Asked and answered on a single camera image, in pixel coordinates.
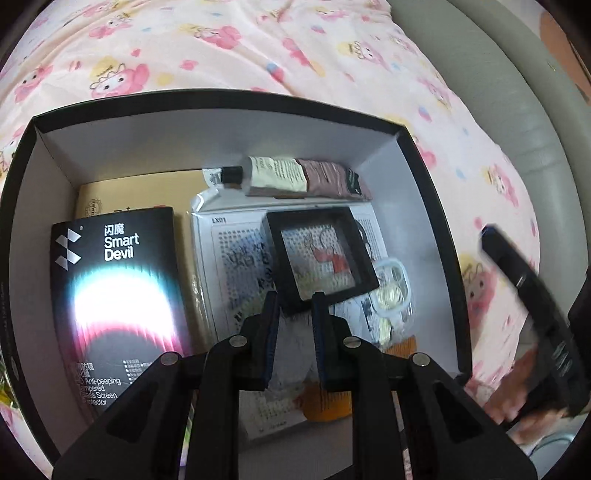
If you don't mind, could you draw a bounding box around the clear bag with bead sheet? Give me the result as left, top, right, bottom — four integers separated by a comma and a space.
190, 189, 416, 444

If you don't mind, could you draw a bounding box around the grey padded headboard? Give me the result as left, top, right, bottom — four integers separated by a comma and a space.
388, 0, 591, 259

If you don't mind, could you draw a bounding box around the person's right hand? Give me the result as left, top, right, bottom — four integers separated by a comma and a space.
485, 351, 573, 444

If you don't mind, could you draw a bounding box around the black square frame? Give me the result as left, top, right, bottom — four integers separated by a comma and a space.
261, 206, 380, 317

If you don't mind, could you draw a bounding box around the black cardboard box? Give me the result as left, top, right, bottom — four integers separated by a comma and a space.
0, 90, 472, 480

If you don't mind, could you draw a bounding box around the pink printed blanket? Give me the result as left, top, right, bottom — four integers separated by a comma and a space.
0, 0, 541, 480

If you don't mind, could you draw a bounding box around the cream and pink tube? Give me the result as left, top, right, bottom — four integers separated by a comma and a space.
202, 156, 372, 201

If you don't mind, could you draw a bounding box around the black screen protector box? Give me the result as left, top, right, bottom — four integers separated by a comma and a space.
50, 207, 192, 421

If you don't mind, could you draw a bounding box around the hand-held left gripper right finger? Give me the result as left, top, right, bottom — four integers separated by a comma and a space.
310, 291, 539, 480

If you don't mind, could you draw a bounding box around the tan flat envelope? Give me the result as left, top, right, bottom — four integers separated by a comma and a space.
74, 171, 218, 356

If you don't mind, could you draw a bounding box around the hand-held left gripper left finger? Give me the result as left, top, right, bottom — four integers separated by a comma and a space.
52, 291, 280, 480

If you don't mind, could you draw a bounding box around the small clear plastic container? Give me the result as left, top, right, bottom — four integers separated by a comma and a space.
372, 259, 411, 319

